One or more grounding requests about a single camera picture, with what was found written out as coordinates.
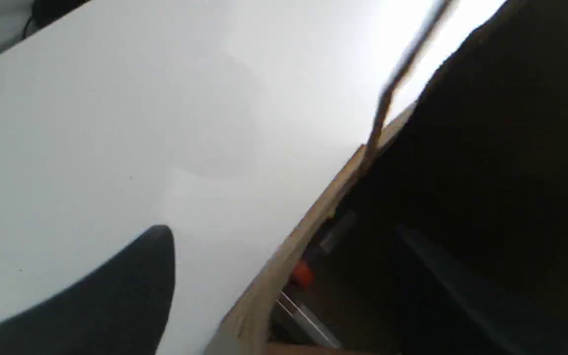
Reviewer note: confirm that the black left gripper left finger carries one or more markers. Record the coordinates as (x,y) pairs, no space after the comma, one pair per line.
(121,308)

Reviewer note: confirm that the clear tube with orange cap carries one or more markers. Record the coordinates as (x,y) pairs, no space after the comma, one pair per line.
(331,233)

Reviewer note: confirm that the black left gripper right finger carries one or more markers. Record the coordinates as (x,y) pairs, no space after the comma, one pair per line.
(443,308)

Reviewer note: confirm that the brown paper bag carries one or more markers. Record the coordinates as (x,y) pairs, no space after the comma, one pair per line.
(479,166)

